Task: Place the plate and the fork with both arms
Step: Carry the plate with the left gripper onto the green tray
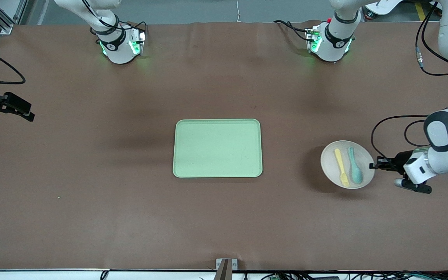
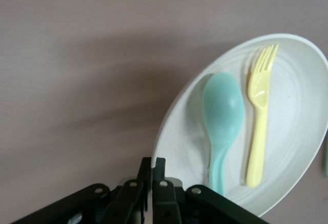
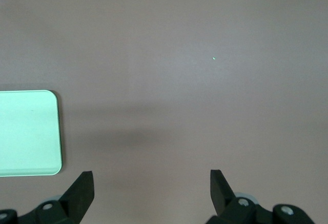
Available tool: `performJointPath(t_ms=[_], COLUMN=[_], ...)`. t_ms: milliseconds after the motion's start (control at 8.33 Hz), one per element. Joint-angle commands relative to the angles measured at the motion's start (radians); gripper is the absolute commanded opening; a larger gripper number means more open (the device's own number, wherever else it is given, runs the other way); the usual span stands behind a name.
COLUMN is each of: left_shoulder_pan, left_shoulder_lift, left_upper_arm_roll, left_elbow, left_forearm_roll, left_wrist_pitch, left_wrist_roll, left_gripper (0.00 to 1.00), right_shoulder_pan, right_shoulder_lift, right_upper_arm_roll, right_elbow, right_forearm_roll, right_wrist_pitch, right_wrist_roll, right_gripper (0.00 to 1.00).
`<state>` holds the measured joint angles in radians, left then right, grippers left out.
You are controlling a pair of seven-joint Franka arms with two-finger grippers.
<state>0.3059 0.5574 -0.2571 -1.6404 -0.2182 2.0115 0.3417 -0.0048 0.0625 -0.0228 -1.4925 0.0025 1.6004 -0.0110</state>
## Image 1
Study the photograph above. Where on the white curved casing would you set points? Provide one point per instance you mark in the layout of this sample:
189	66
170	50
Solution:
387	4

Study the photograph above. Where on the round beige plate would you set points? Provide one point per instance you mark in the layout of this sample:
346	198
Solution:
329	165

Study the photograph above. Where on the base connector box green light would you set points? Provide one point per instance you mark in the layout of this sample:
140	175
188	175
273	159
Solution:
140	41
312	37

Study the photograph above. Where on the yellow plastic fork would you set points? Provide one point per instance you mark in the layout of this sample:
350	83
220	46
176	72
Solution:
340	165

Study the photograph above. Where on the grey metal bracket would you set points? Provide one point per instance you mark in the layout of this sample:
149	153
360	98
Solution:
226	268

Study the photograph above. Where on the teal plastic spoon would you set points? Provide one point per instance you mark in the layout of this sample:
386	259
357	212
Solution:
355	169

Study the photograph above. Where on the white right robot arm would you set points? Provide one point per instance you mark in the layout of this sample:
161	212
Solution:
119	50

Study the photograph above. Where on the light green rectangular tray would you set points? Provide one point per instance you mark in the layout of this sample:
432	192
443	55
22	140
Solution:
216	149

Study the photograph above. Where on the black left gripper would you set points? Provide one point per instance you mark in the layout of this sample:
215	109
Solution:
401	158

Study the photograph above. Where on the aluminium frame profile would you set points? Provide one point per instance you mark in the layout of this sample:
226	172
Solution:
4	25

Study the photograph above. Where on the brown table cover sheet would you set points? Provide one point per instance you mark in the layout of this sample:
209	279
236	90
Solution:
91	217

